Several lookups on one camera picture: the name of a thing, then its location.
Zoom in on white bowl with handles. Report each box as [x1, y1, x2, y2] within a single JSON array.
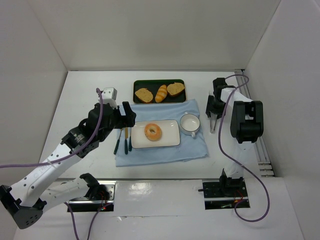
[[179, 112, 201, 138]]

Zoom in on pink glazed donut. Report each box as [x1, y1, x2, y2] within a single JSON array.
[[144, 123, 162, 142]]

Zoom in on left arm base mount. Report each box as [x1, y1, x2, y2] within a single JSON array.
[[68, 180, 116, 213]]

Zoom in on light blue cloth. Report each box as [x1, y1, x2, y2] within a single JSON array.
[[115, 99, 209, 167]]

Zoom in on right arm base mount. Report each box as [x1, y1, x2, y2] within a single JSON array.
[[198, 181, 250, 210]]

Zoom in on gold knife green handle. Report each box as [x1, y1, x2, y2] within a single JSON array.
[[124, 127, 129, 155]]

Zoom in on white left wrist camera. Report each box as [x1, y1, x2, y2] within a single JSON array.
[[101, 87, 118, 108]]

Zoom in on brown bread slice right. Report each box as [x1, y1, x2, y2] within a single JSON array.
[[167, 82, 185, 97]]

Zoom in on dark green tray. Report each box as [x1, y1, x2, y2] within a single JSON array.
[[132, 79, 187, 104]]

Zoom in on gold spoon green handle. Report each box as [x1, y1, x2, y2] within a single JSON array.
[[128, 127, 132, 152]]

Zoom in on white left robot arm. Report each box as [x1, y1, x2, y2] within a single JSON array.
[[0, 97, 209, 229]]

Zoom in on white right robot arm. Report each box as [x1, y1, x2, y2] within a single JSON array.
[[205, 77, 264, 188]]

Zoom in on metal tongs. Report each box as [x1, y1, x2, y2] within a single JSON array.
[[209, 114, 217, 134]]

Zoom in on golden bread roll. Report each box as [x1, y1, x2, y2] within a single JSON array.
[[155, 84, 168, 103]]

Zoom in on white rectangular plate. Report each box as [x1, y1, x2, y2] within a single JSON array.
[[131, 119, 181, 149]]

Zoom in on brown bread slice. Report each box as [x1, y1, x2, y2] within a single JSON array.
[[167, 82, 185, 97], [134, 88, 154, 104]]

